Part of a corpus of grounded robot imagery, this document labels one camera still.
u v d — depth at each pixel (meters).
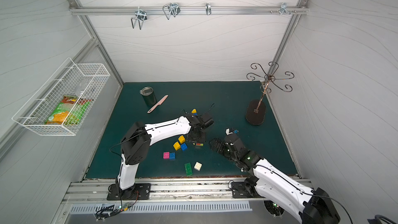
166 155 0.84
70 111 0.57
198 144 0.89
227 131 0.78
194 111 1.01
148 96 0.99
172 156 0.84
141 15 0.78
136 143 0.49
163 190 0.75
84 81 0.81
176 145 0.87
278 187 0.49
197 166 0.80
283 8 0.76
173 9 0.75
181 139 0.89
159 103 1.08
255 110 1.01
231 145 0.61
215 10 0.78
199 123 0.65
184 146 0.86
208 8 0.78
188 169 0.80
